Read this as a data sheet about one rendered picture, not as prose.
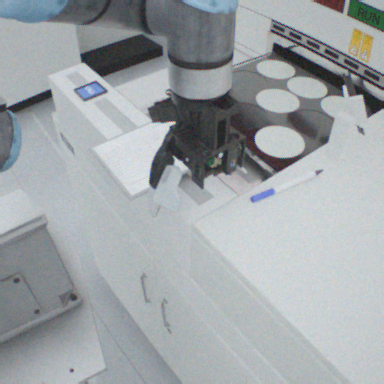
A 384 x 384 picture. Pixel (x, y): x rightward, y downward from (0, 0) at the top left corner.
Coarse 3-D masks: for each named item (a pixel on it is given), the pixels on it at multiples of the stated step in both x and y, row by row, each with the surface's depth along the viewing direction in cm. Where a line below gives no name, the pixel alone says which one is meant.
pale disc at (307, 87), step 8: (296, 80) 96; (304, 80) 96; (312, 80) 96; (296, 88) 93; (304, 88) 93; (312, 88) 93; (320, 88) 93; (304, 96) 91; (312, 96) 91; (320, 96) 91
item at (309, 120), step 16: (256, 64) 101; (240, 80) 95; (256, 80) 95; (272, 80) 95; (288, 80) 96; (320, 80) 96; (240, 96) 90; (240, 112) 85; (256, 112) 86; (272, 112) 86; (288, 112) 86; (304, 112) 86; (320, 112) 86; (368, 112) 87; (240, 128) 81; (256, 128) 81; (304, 128) 82; (320, 128) 82; (256, 144) 78; (320, 144) 78; (272, 160) 74; (288, 160) 74
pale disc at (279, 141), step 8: (264, 128) 81; (272, 128) 81; (280, 128) 82; (288, 128) 81; (256, 136) 80; (264, 136) 80; (272, 136) 80; (280, 136) 80; (288, 136) 80; (296, 136) 80; (264, 144) 78; (272, 144) 78; (280, 144) 78; (288, 144) 78; (296, 144) 78; (304, 144) 78; (264, 152) 76; (272, 152) 76; (280, 152) 76; (288, 152) 76; (296, 152) 76
